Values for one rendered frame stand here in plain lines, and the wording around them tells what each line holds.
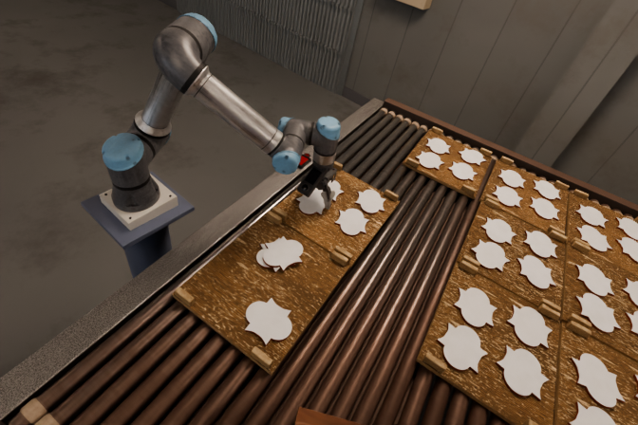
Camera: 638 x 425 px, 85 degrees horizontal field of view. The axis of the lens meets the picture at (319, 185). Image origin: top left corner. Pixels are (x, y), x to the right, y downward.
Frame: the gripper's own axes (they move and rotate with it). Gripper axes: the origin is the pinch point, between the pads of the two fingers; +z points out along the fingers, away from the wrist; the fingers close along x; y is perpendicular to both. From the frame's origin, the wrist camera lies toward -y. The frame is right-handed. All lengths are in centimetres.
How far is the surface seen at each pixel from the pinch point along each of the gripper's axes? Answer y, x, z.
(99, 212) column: -50, 55, 3
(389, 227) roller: 11.6, -27.8, 4.1
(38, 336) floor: -88, 88, 87
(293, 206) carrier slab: -6.0, 4.6, 0.8
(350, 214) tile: 4.4, -14.0, 0.8
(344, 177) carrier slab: 22.1, -0.7, 3.5
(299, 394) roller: -55, -34, -2
